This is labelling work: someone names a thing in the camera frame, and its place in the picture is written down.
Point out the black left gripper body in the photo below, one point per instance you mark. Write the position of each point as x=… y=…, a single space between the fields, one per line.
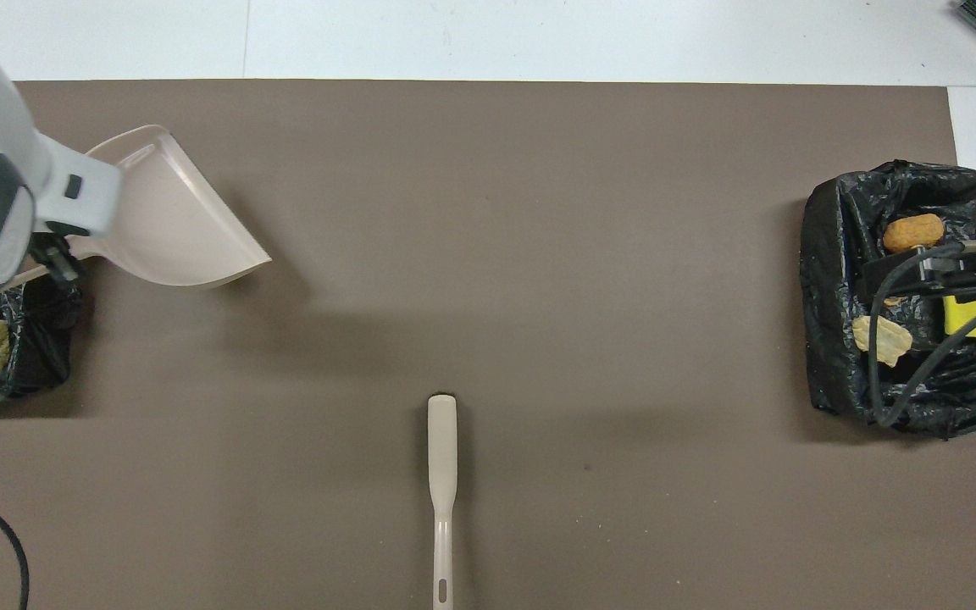
x=52 y=250

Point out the beige plastic dustpan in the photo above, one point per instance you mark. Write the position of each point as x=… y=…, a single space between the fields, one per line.
x=174 y=220

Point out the beige hand brush black bristles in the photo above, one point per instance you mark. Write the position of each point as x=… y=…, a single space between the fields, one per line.
x=442 y=440

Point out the orange striped croissant piece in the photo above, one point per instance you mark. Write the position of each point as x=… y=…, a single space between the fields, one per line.
x=890 y=343

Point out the golden brown bread roll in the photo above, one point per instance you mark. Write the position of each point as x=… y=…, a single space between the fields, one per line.
x=912 y=232

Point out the plain yellow sponge piece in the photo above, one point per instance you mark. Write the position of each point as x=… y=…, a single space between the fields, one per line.
x=962 y=318

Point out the black-bagged bin with pink patch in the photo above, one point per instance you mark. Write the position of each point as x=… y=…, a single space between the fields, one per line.
x=39 y=356

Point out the brown paper table mat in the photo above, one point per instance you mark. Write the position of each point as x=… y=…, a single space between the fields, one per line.
x=488 y=212

